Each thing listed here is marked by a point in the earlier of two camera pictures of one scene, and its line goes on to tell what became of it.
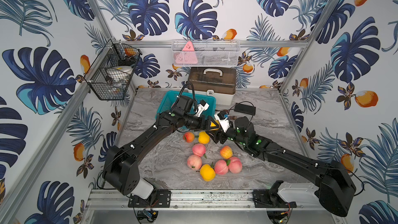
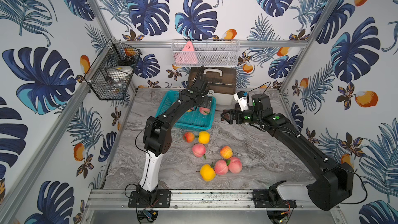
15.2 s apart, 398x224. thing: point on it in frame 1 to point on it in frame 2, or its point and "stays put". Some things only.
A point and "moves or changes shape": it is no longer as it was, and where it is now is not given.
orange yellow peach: [226, 152] stays put
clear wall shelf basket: [205, 53] stays put
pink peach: [194, 162] moves or changes shape
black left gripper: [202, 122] to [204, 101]
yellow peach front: [207, 172] stays put
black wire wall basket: [109, 76] stays put
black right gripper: [218, 134] to [237, 112]
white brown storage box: [219, 81] stays put
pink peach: [235, 165] stays put
